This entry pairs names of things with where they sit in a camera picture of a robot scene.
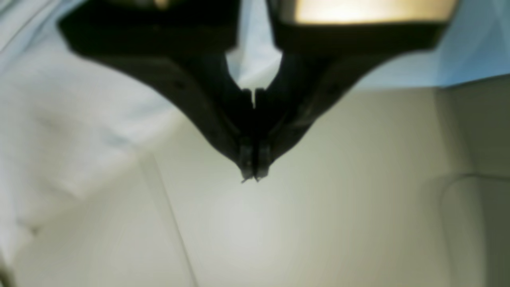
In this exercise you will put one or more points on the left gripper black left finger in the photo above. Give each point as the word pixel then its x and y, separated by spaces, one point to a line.
pixel 178 48

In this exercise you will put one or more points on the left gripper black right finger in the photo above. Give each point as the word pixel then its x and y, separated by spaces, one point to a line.
pixel 327 46

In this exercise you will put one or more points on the white t-shirt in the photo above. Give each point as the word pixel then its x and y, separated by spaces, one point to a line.
pixel 68 124

